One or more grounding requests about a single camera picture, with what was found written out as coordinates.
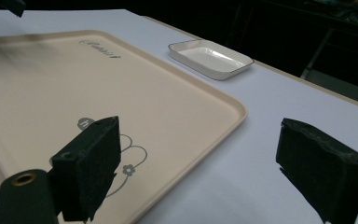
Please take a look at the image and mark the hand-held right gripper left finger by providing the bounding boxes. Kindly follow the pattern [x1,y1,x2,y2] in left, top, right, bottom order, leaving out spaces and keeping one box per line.
[49,116,121,224]

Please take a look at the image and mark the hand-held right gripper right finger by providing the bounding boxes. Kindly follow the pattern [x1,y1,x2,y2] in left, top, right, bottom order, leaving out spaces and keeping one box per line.
[275,117,358,224]

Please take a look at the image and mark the beige plastic tray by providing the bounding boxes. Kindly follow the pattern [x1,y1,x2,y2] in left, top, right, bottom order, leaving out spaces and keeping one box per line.
[0,29,249,224]

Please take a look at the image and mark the metal stand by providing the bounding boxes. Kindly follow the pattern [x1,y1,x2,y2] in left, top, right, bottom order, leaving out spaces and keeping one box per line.
[300,27,335,79]

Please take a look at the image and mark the white rectangular dish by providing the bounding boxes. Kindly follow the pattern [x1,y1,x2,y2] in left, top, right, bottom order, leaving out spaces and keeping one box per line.
[168,38,255,81]

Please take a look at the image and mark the dark crumpled cloth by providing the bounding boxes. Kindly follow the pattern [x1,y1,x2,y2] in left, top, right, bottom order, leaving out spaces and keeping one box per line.
[304,0,358,30]

